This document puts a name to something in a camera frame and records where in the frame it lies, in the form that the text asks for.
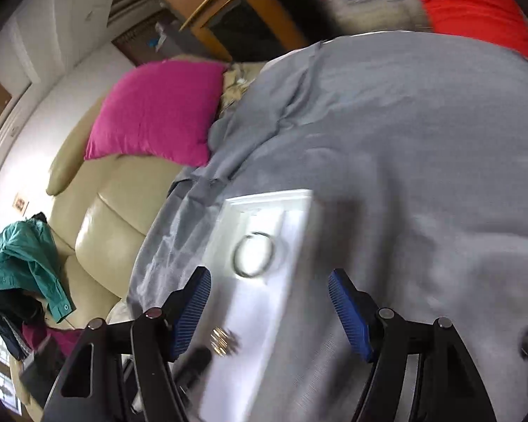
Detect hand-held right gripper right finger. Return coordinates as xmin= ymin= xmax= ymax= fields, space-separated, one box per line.
xmin=328 ymin=268 xmax=499 ymax=422

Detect magenta cloth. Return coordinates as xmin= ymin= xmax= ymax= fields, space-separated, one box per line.
xmin=22 ymin=321 xmax=85 ymax=358

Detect silver bangle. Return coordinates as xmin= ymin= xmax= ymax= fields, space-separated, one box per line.
xmin=231 ymin=231 xmax=278 ymax=279

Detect grey blanket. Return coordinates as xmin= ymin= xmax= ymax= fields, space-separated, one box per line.
xmin=125 ymin=31 xmax=528 ymax=422

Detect small black object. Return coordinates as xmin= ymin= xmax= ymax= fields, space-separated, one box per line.
xmin=176 ymin=346 xmax=212 ymax=390

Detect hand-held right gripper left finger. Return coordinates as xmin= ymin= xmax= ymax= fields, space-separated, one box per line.
xmin=42 ymin=266 xmax=213 ymax=422

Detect beige leather sofa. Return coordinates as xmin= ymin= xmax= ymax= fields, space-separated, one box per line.
xmin=10 ymin=92 xmax=190 ymax=422

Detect dark blue cloth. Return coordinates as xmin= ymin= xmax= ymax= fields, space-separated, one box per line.
xmin=0 ymin=286 xmax=45 ymax=362

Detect pink pillow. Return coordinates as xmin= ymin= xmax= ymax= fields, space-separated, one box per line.
xmin=83 ymin=59 xmax=230 ymax=168

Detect green shirt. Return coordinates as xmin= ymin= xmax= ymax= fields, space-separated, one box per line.
xmin=0 ymin=220 xmax=76 ymax=324

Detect gold rings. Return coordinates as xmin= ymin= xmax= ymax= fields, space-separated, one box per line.
xmin=208 ymin=326 xmax=240 ymax=356

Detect red cloth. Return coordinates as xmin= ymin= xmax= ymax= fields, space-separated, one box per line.
xmin=400 ymin=0 xmax=528 ymax=69

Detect beige floral cloth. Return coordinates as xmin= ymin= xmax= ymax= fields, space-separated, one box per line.
xmin=217 ymin=62 xmax=270 ymax=120

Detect black box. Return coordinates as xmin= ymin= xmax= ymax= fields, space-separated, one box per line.
xmin=19 ymin=338 xmax=72 ymax=410

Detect white jewelry tray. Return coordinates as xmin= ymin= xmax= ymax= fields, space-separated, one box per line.
xmin=171 ymin=189 xmax=316 ymax=405

